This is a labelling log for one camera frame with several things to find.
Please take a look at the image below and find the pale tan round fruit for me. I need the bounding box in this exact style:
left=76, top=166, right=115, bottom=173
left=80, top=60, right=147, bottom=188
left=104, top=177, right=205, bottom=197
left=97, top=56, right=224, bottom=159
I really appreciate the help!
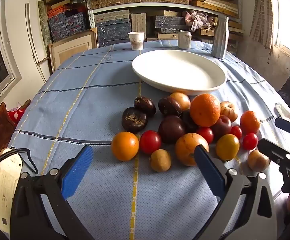
left=247, top=149, right=271, bottom=172

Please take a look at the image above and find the red patterned cloth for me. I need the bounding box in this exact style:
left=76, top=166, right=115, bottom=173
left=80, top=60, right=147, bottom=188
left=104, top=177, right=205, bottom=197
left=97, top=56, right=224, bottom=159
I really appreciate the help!
left=7, top=106, right=27, bottom=125

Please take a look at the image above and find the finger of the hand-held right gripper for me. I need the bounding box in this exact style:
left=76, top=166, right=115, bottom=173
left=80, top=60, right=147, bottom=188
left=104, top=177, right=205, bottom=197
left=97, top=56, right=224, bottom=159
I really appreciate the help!
left=275, top=117, right=290, bottom=137
left=257, top=138, right=290, bottom=178

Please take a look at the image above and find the light wooden door panel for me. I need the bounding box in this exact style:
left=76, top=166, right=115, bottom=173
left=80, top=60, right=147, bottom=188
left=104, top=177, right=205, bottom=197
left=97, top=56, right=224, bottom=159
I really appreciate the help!
left=48, top=27, right=98, bottom=72

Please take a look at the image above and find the large orange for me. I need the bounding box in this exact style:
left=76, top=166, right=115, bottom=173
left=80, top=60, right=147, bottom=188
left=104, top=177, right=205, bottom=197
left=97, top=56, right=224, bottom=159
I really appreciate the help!
left=190, top=93, right=221, bottom=127

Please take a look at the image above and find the black cable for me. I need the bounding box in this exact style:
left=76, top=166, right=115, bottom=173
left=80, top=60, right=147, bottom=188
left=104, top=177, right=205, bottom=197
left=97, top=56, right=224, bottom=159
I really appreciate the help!
left=0, top=148, right=39, bottom=175

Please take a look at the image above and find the grey metal shelf rack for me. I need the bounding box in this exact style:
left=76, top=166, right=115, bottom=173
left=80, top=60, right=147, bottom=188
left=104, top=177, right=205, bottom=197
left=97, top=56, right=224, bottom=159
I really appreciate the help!
left=84, top=0, right=243, bottom=43

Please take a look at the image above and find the blue checkered tablecloth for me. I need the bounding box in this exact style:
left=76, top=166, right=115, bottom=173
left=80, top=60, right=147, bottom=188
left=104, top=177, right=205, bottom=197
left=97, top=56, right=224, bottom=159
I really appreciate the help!
left=6, top=40, right=290, bottom=240

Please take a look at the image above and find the white paper cup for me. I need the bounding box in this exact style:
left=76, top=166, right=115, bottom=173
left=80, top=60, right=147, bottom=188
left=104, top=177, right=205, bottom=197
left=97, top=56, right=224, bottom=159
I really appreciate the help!
left=128, top=31, right=145, bottom=51

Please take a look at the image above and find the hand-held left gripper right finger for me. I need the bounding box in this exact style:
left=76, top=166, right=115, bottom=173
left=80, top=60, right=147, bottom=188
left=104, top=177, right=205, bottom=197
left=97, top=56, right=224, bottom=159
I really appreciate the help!
left=194, top=145, right=286, bottom=240

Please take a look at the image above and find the yellow orange round fruit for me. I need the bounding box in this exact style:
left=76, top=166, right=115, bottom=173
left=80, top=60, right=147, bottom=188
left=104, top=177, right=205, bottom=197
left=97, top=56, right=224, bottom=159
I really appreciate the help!
left=111, top=131, right=140, bottom=162
left=215, top=134, right=240, bottom=161

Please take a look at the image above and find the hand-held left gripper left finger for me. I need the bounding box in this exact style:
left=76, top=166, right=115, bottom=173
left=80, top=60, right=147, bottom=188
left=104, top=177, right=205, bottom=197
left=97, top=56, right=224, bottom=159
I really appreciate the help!
left=10, top=144, right=95, bottom=240

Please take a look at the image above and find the white drink can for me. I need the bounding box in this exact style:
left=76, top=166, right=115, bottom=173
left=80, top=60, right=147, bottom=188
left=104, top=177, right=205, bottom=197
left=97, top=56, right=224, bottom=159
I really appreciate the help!
left=178, top=30, right=192, bottom=50

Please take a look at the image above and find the red cherry tomato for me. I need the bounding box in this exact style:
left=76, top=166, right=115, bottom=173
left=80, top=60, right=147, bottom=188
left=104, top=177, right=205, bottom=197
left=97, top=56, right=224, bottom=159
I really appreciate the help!
left=230, top=126, right=243, bottom=140
left=242, top=133, right=259, bottom=151

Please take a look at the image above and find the tan striped round fruit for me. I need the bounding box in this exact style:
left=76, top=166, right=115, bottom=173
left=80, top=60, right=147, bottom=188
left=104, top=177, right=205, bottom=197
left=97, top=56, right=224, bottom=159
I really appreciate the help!
left=219, top=101, right=239, bottom=122

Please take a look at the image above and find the tan brown round fruit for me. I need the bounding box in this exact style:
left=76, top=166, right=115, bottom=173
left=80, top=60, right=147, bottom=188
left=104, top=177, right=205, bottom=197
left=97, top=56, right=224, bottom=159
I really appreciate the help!
left=149, top=149, right=172, bottom=172

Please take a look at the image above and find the stack of blue patterned boxes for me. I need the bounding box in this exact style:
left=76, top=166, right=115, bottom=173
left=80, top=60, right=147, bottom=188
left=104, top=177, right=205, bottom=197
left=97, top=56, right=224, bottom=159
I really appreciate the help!
left=47, top=4, right=87, bottom=42

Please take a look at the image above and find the white crumpled wrapper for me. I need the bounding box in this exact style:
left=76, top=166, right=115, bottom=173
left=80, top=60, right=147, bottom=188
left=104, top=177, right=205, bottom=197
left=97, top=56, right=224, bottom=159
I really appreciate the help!
left=274, top=102, right=290, bottom=123

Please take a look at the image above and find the orange blotched round fruit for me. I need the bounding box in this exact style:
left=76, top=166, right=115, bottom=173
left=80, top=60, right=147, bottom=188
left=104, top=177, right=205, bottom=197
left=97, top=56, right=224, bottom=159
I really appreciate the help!
left=175, top=133, right=209, bottom=167

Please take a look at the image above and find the stack of grey blue boxes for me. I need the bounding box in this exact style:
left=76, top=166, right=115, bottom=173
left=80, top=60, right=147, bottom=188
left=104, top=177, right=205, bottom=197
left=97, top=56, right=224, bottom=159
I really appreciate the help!
left=94, top=9, right=132, bottom=47

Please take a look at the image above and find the stack of dark blue boxes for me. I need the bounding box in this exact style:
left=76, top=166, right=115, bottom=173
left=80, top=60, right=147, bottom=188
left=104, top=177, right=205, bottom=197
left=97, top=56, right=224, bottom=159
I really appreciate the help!
left=154, top=15, right=188, bottom=34

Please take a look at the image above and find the yellow brown round fruit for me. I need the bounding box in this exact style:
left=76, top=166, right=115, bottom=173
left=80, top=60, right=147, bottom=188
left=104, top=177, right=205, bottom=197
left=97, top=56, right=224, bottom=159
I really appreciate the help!
left=169, top=92, right=191, bottom=111

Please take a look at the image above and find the white leaning board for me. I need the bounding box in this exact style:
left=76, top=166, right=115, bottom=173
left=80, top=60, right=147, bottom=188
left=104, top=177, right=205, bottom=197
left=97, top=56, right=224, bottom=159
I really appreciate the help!
left=25, top=2, right=51, bottom=83

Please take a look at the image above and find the dark purple plum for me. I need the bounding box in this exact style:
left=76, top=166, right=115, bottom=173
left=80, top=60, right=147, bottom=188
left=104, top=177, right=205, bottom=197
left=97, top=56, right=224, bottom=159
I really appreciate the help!
left=158, top=115, right=187, bottom=145

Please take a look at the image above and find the dark brown water chestnut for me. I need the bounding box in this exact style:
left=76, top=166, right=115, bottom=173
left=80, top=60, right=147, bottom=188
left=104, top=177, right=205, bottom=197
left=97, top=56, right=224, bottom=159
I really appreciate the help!
left=133, top=96, right=157, bottom=117
left=158, top=96, right=183, bottom=117
left=121, top=107, right=149, bottom=134

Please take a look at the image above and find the dark red plum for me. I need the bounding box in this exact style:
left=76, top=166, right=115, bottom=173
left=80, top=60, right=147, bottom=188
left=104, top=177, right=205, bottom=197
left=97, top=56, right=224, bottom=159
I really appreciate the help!
left=211, top=115, right=232, bottom=142

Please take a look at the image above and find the white oval plate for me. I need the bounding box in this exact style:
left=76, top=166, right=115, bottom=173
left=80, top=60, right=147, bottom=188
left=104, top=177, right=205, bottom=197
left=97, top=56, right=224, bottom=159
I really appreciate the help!
left=131, top=49, right=227, bottom=96

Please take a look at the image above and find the small mandarin orange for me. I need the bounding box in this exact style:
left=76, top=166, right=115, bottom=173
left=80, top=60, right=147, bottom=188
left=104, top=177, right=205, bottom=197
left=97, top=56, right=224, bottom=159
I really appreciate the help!
left=240, top=110, right=260, bottom=135

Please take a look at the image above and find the silver ribbed bottle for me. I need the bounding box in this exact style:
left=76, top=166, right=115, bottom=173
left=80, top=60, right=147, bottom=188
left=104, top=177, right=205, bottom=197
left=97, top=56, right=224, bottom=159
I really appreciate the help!
left=211, top=15, right=229, bottom=60

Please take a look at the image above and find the green marbled board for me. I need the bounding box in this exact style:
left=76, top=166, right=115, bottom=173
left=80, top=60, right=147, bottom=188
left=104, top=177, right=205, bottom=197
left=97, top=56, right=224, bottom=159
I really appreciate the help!
left=37, top=0, right=53, bottom=47

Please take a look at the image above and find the pink cloth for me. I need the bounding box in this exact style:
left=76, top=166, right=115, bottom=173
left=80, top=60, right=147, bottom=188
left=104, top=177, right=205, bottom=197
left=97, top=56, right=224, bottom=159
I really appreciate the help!
left=182, top=9, right=214, bottom=32

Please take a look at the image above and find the beige curtain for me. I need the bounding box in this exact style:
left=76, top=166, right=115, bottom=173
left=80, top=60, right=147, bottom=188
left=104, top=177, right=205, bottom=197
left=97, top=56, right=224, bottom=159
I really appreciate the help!
left=256, top=0, right=279, bottom=49

